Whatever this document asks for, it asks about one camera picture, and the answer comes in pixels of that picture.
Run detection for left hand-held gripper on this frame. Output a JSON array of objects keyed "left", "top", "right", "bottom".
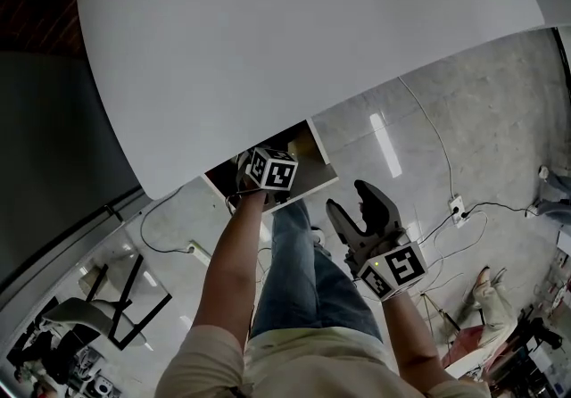
[{"left": 234, "top": 145, "right": 300, "bottom": 209}]

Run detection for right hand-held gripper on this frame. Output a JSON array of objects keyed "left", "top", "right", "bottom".
[{"left": 325, "top": 178, "right": 429, "bottom": 302}]

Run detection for table drawer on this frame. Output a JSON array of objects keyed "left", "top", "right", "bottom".
[{"left": 203, "top": 118, "right": 341, "bottom": 215}]

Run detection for person's right forearm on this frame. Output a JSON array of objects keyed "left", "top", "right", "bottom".
[{"left": 380, "top": 287, "right": 448, "bottom": 382}]

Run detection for person's left forearm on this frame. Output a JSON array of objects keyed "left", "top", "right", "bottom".
[{"left": 190, "top": 189, "right": 271, "bottom": 340}]

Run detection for white desk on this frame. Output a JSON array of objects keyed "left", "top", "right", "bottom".
[{"left": 74, "top": 0, "right": 548, "bottom": 202}]

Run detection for person's jeans leg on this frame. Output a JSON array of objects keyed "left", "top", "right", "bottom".
[{"left": 248, "top": 196, "right": 385, "bottom": 343}]

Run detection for white power strip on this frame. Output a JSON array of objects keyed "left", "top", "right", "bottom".
[{"left": 447, "top": 195, "right": 470, "bottom": 228}]

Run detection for small white power socket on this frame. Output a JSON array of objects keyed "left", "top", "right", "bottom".
[{"left": 186, "top": 240, "right": 211, "bottom": 261}]

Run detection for wooden tripod legs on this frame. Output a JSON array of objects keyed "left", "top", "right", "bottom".
[{"left": 420, "top": 290, "right": 461, "bottom": 331}]

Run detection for person's light shirt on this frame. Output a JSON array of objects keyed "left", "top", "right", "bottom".
[{"left": 154, "top": 323, "right": 492, "bottom": 398}]

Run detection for red bag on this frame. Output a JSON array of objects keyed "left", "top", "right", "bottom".
[{"left": 444, "top": 325, "right": 488, "bottom": 365}]

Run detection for long white cable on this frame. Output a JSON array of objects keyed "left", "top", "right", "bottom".
[{"left": 397, "top": 76, "right": 458, "bottom": 202}]

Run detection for looped white cable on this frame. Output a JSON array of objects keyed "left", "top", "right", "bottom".
[{"left": 418, "top": 210, "right": 491, "bottom": 266}]

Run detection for thin dark cable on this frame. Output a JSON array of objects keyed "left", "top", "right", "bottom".
[{"left": 139, "top": 195, "right": 194, "bottom": 254}]

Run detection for black cable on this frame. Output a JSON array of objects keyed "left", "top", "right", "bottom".
[{"left": 461, "top": 201, "right": 542, "bottom": 218}]

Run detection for white chair with black frame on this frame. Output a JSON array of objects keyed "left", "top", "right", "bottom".
[{"left": 41, "top": 252, "right": 174, "bottom": 352}]

